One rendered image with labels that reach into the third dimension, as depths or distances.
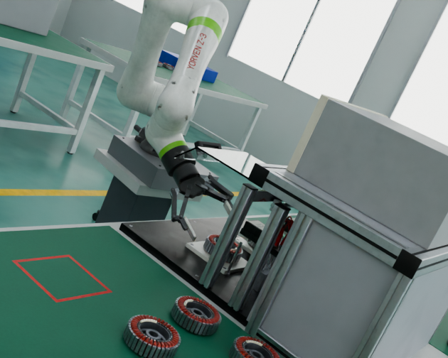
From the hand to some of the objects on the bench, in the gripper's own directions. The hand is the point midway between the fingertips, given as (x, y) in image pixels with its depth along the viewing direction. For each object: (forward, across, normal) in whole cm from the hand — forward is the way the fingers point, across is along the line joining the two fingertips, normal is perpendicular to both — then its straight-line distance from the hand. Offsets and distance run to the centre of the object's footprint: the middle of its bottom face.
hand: (213, 227), depth 175 cm
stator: (+28, -38, -34) cm, 58 cm away
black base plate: (+10, +7, +12) cm, 18 cm away
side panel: (+44, -7, -22) cm, 50 cm away
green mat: (+30, -38, -35) cm, 59 cm away
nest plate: (+8, -2, +4) cm, 9 cm away
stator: (+7, -1, +3) cm, 8 cm away
